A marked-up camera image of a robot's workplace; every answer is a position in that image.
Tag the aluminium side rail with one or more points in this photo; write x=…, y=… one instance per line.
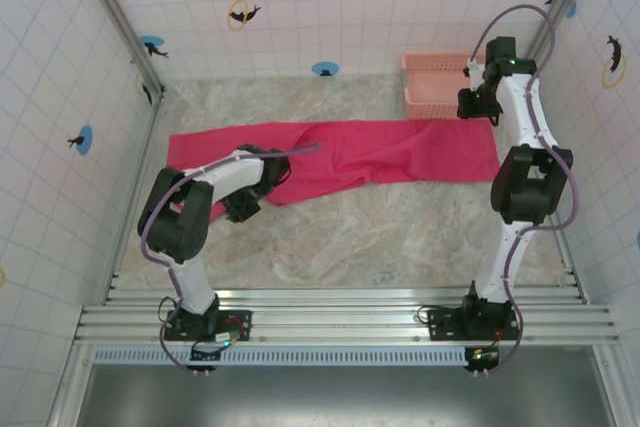
x=130, y=197
x=567, y=257

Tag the blue circle seal sticker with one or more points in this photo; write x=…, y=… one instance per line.
x=84, y=139

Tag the pink plastic basket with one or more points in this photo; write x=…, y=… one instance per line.
x=430, y=84

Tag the aluminium corner post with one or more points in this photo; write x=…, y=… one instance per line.
x=120, y=22
x=565, y=2

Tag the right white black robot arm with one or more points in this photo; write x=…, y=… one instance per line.
x=520, y=112

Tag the red cloth towel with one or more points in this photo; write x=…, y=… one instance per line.
x=380, y=147

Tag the grey metal shelf panel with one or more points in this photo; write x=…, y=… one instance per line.
x=350, y=397

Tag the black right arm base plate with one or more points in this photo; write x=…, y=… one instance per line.
x=445, y=322

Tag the aluminium rail beam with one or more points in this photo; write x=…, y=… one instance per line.
x=340, y=314

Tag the blue oval dolphin sticker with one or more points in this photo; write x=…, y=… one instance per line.
x=152, y=44

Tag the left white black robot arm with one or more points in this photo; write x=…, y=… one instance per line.
x=192, y=287

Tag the blue oval seal sticker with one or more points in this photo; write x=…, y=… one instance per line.
x=325, y=68

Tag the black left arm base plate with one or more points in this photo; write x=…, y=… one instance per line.
x=235, y=319

